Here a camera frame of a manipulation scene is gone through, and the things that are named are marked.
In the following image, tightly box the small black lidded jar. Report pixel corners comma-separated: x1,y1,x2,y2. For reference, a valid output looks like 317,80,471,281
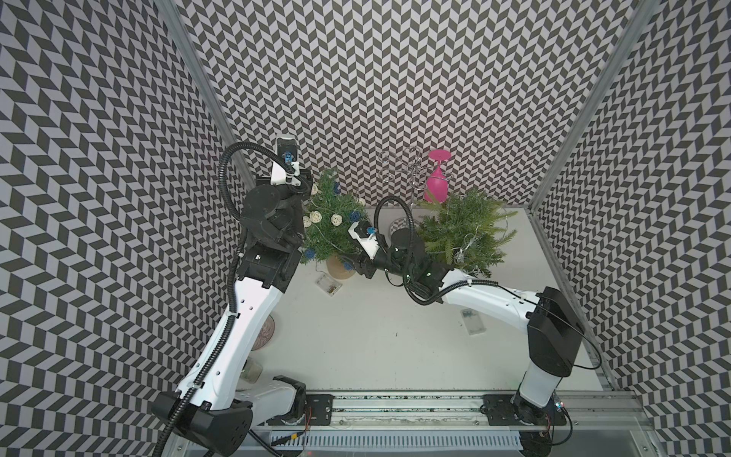
240,357,263,385

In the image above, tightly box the pink plastic wine glass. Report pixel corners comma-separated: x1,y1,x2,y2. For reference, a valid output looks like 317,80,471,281
424,150,451,204

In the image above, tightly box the garland battery box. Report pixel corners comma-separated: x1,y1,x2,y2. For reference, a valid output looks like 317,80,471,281
315,273,343,296

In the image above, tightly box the chrome wire glass rack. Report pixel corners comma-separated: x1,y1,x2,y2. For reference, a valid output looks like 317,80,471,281
377,145,425,209

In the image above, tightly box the clear glass dish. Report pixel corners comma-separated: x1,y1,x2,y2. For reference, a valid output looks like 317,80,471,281
251,314,276,352

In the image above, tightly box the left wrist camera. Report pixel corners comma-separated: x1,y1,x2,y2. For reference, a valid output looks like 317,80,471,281
270,134,301,188

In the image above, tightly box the dark green small christmas tree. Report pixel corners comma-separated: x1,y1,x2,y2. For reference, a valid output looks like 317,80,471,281
299,166,372,281

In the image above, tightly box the light green christmas tree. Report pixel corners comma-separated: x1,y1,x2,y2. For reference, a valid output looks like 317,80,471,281
415,187,518,279

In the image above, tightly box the metal front rail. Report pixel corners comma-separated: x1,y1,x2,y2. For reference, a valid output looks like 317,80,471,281
253,390,652,439

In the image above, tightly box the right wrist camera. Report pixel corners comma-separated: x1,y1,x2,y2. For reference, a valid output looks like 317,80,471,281
348,220,380,260

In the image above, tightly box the clear bulb string light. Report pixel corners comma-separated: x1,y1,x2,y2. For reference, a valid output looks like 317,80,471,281
433,196,512,270

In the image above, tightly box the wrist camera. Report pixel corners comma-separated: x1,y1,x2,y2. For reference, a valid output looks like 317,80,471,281
348,220,380,260
270,134,301,188

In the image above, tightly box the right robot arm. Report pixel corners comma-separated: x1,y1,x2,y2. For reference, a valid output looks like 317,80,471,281
348,197,587,427

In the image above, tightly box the blue and white ball garland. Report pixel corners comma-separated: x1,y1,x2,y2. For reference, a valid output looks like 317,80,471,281
299,179,367,272

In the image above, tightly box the clear battery box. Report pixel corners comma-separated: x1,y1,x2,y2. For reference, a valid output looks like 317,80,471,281
461,308,487,336

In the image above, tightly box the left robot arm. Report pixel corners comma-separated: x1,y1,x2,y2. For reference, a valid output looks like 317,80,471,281
150,135,312,456

